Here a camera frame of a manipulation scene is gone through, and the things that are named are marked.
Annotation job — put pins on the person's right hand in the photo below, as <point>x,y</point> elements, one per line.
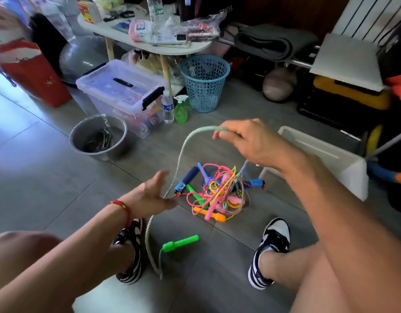
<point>262,143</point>

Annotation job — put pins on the person's left hand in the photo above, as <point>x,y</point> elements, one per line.
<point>148,198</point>

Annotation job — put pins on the white plastic bin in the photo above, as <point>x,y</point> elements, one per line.
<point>337,166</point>

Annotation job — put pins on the person's left forearm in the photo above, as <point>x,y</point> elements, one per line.
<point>57,277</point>

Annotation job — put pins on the person's right forearm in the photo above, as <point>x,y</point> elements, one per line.
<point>350,225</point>

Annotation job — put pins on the person's right leg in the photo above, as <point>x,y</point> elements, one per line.
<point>305,277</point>

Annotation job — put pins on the person's leg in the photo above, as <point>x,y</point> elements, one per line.
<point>305,277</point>
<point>18,257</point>

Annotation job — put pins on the person's left leg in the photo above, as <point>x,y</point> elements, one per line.
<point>18,257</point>

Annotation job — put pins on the grey metal basin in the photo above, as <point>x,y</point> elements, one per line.
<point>115,150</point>

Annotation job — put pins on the brown ball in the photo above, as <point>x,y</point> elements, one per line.
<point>280,84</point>

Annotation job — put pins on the black white left shoe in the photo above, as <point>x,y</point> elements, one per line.
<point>132,274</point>

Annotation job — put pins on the black white shoe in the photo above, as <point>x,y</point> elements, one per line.
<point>272,238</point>
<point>132,274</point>

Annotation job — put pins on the blue mesh plastic basket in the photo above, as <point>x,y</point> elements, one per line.
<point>203,84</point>

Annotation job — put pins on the green spray bottle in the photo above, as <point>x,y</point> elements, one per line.
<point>181,114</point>

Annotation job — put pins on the small plastic water bottle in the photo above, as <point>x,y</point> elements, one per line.
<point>168,110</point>

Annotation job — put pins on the black white right shoe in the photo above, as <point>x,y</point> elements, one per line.
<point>272,238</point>

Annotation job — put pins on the yellow black case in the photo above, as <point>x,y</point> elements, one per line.
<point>350,93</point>

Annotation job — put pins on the grey folded mat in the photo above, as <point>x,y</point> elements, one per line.
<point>275,42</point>

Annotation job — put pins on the clear bin with black latches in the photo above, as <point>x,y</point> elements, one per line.
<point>115,88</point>

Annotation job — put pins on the grey flat board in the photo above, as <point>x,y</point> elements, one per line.
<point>347,62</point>

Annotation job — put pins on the multicoloured hula hoop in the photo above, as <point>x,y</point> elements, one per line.
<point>383,171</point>

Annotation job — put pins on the clear plastic bag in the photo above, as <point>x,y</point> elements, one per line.
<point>201,28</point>

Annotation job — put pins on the grey exercise ball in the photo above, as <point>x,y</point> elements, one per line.
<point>83,58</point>

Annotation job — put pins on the black red inflatable toy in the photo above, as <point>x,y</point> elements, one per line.
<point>396,55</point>

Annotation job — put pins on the red bag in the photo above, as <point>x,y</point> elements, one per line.
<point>34,81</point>

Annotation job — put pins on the pink white packet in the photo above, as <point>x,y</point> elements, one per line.
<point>140,30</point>

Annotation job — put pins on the white radiator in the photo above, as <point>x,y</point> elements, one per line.
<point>370,16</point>

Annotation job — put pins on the large plastic water bottle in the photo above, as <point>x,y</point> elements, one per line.
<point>155,8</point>

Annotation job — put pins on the white round table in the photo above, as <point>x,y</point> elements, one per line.
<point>102,28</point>

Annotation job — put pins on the white plastic bag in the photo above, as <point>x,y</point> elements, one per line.
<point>58,19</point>

